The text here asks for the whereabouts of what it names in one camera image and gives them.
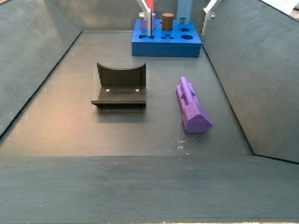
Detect blue foam peg board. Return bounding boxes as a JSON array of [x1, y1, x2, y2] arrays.
[[131, 19, 202, 58]]

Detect brown cylinder peg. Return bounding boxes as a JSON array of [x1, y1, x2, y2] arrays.
[[163, 12, 174, 31]]

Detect light purple square peg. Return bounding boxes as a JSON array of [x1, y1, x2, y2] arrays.
[[139, 12, 155, 31]]

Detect light blue two prong peg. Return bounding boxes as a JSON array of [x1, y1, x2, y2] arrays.
[[176, 0, 192, 25]]

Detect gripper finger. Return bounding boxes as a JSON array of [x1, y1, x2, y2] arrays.
[[200, 0, 219, 36], [136, 0, 152, 37]]

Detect red rectangular block peg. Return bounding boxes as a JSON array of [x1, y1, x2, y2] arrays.
[[146, 0, 155, 13]]

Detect purple three prong object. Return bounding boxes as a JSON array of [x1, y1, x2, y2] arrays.
[[176, 77, 212, 134]]

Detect black curved fixture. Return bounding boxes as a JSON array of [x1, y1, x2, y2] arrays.
[[91, 64, 147, 107]]

